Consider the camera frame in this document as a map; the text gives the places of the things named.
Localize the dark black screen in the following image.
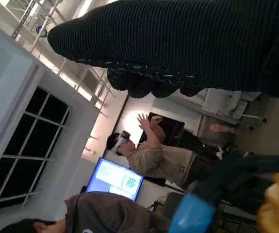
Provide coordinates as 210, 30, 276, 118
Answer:
138, 111, 186, 148

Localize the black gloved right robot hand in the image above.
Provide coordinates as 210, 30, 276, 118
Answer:
46, 0, 279, 101

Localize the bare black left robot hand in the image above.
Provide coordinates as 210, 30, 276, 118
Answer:
167, 154, 279, 233

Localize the person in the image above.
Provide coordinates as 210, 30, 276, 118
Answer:
106, 113, 237, 189
0, 193, 173, 233

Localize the dark gridded window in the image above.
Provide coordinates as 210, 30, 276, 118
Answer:
0, 86, 71, 212

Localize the grey chair on casters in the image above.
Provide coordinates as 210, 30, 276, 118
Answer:
201, 88, 268, 127

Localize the lit blue monitor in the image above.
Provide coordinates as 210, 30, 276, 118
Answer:
84, 157, 145, 202

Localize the white VR headset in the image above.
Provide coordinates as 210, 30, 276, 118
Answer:
115, 130, 131, 149

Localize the metal truss frame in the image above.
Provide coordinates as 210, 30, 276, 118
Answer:
10, 0, 130, 117

